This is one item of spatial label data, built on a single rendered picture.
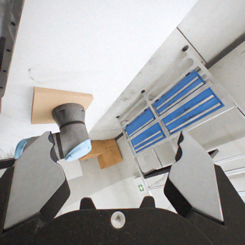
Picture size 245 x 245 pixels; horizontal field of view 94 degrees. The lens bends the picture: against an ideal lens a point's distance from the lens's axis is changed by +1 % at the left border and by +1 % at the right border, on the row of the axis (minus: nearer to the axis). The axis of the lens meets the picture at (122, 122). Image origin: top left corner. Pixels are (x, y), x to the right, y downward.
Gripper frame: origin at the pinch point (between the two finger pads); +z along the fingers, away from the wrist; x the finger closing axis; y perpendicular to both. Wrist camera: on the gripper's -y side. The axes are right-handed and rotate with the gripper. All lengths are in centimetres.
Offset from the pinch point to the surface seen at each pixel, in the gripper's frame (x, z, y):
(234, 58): 181, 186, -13
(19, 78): -32.0, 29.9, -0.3
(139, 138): 42, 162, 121
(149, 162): 85, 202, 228
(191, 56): 93, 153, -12
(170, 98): 77, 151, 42
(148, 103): 53, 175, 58
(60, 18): -14.4, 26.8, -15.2
